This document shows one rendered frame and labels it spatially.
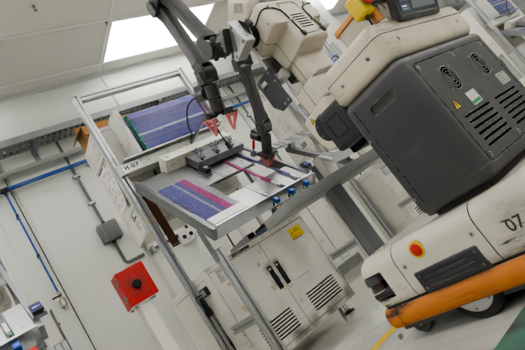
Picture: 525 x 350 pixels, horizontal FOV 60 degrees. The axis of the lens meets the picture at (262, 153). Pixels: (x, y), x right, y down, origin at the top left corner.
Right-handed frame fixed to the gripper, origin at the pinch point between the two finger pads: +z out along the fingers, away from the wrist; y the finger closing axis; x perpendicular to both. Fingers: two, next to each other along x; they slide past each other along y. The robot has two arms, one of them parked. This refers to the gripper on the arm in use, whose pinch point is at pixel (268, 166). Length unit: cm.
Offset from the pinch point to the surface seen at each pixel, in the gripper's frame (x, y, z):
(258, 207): 26.3, 32.8, 1.2
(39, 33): -226, 30, -61
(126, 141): -68, 49, -15
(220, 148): -32.9, 7.3, -5.0
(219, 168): -22.2, 18.1, 1.0
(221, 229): 26, 56, 2
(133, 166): -53, 55, -6
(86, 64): -262, -16, -22
